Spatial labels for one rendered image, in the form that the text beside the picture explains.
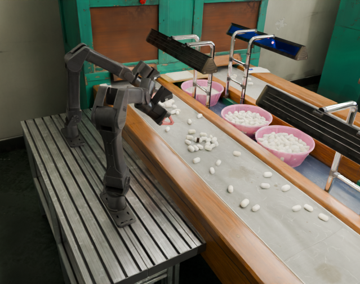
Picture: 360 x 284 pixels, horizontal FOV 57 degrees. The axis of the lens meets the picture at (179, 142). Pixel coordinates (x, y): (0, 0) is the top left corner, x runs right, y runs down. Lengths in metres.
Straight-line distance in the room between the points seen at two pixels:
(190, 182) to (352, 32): 3.21
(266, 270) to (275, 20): 3.31
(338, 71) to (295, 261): 3.39
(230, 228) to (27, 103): 2.22
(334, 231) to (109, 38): 1.57
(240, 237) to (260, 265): 0.11
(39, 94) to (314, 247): 2.39
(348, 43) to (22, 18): 3.20
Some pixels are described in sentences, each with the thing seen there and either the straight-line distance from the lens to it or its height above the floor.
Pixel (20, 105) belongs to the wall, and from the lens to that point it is 2.97.
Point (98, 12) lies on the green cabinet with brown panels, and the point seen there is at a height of 1.18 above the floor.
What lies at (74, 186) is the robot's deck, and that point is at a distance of 1.42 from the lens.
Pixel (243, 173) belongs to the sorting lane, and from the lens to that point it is 1.37.
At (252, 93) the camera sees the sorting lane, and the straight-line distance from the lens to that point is 2.18.
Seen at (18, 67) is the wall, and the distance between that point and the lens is 2.87.
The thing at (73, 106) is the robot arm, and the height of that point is 0.85.
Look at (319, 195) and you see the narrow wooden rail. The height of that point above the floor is 0.76.
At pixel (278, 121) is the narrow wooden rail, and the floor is 0.75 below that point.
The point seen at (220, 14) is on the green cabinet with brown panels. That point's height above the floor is 1.13.
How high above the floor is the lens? 1.52
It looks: 30 degrees down
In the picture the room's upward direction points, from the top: 3 degrees clockwise
